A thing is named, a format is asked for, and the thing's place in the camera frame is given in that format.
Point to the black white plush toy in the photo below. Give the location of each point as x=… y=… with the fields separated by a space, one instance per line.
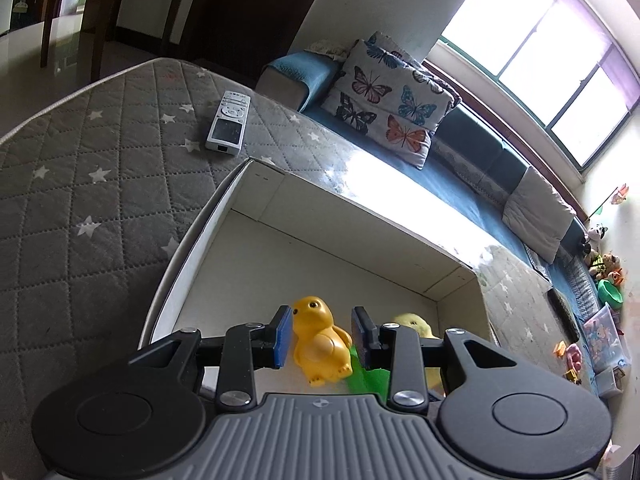
x=596 y=235

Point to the brown plush toy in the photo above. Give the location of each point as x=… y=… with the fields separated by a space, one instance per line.
x=607 y=265

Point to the grey cardboard box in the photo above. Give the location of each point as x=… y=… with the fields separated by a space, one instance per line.
x=300 y=245

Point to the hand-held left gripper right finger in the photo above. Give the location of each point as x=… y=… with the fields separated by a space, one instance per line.
x=361 y=337

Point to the silver remote control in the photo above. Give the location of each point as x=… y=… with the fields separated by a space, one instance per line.
x=227 y=125

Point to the small pink toy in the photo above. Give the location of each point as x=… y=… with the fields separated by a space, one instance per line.
x=574 y=357

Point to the window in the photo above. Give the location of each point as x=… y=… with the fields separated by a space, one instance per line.
x=540 y=45

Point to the blue sofa cushion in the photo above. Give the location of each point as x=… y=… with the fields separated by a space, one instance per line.
x=295 y=72

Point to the dark teal sofa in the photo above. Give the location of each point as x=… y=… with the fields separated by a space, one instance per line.
x=465 y=185

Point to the small patterned cloth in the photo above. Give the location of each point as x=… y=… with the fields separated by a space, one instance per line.
x=327 y=50

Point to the grey quilted star table cover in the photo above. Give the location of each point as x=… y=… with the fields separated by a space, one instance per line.
x=75 y=210

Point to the colourful wall decoration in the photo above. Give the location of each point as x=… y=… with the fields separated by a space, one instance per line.
x=619 y=194

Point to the purple curtain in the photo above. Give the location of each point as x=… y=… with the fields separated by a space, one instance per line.
x=622 y=60

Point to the green plastic bowl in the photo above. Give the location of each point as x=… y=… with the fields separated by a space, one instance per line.
x=610 y=290

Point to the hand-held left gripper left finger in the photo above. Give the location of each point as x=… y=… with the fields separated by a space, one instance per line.
x=283 y=340

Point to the green toy piece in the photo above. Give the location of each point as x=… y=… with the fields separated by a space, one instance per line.
x=370 y=384

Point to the yellow plush chick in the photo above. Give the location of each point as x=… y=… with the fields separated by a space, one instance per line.
x=415 y=324

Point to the dark wooden door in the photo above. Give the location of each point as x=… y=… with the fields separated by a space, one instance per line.
x=225 y=10

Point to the small orange toy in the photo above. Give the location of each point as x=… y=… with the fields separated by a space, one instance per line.
x=560 y=348

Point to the grey cushion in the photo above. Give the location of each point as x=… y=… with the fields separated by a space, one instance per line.
x=537 y=210

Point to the large yellow rubber duck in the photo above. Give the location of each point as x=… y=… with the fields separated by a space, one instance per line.
x=320 y=350

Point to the butterfly print pillow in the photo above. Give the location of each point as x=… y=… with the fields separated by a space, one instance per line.
x=442 y=86
x=385 y=105

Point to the small yellow toy car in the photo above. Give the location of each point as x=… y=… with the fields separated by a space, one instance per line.
x=571 y=377

